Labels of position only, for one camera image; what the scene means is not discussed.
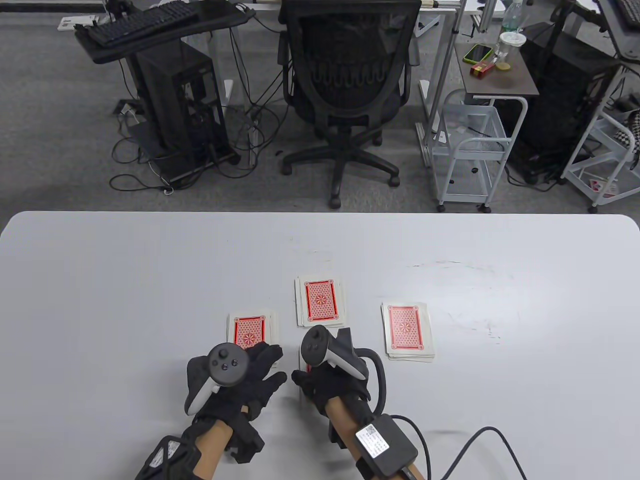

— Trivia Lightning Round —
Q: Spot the person's left hand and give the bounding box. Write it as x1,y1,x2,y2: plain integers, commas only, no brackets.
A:
186,342,288,463

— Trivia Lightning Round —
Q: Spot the silver metal post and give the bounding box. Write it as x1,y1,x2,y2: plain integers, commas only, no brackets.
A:
416,0,469,168

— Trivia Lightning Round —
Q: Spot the grey tracking controller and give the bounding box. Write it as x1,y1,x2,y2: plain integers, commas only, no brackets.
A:
300,325,388,416
185,342,251,416

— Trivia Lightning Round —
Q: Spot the clear plastic bottle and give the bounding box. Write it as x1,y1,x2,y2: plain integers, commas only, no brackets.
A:
501,0,526,35

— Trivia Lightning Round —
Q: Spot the person's left forearm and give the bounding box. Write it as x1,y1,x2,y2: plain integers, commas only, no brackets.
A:
192,420,234,480

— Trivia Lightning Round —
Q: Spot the person's right forearm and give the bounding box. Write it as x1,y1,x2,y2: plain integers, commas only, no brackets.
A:
325,395,426,480

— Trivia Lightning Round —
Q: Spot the black computer tower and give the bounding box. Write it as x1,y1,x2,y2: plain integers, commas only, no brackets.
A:
505,22,626,187
134,41,232,167

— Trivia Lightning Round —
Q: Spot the white paper sheet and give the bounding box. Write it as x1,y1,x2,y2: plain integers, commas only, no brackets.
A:
57,15,99,32

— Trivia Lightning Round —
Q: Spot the black white checkered cloth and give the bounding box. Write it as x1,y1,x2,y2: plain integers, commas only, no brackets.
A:
612,112,640,154

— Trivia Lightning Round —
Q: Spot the card pile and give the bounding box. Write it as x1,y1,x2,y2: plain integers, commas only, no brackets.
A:
295,275,346,328
381,302,435,362
227,311,279,351

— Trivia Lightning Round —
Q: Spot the white wire cart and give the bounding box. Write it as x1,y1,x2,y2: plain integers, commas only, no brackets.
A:
429,89,530,215
560,72,640,214

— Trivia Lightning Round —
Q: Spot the black keyboard tray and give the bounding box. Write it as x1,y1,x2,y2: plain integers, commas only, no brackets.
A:
75,0,256,65
597,0,640,62

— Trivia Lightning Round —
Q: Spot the black wrist module cable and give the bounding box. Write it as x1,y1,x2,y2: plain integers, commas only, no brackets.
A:
390,414,528,480

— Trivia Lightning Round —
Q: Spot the glass jar white lid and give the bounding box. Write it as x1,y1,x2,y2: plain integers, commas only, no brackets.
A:
495,32,527,72

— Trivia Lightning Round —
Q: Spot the person's right hand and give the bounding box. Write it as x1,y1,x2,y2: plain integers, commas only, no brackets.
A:
291,357,386,426

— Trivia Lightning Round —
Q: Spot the black mesh office chair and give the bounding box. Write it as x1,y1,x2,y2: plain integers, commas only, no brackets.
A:
277,0,422,210

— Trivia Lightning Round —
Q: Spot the black keyboard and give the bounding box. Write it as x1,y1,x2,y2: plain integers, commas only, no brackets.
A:
612,0,640,29
87,1,201,47

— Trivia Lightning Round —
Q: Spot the brown side table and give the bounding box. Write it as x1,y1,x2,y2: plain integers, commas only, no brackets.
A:
454,42,540,99

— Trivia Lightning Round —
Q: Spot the tangle of black floor cables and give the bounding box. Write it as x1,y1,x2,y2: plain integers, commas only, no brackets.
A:
109,97,282,196

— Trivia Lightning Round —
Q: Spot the green-cased phone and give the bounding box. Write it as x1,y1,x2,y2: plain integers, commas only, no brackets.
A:
463,43,493,64

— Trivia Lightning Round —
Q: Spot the red-backed playing card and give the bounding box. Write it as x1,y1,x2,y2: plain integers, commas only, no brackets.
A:
298,345,313,401

